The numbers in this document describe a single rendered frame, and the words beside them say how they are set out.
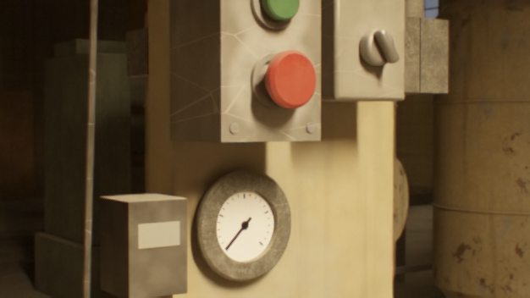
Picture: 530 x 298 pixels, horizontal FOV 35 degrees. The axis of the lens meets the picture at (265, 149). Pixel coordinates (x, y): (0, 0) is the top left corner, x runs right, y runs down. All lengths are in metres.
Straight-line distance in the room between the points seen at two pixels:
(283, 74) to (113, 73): 6.16
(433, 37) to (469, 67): 4.69
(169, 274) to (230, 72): 0.16
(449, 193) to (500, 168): 0.42
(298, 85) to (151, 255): 0.16
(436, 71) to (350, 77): 0.23
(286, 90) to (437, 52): 0.33
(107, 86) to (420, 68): 5.90
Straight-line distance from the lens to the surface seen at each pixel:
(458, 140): 5.63
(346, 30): 0.68
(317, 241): 0.75
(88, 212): 0.60
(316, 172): 0.74
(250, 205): 0.69
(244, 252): 0.69
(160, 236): 0.62
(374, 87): 0.69
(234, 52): 0.60
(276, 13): 0.61
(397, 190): 4.18
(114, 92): 6.74
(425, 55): 0.88
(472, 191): 5.57
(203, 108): 0.61
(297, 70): 0.60
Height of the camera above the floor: 1.49
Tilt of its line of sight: 2 degrees down
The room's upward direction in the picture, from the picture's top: straight up
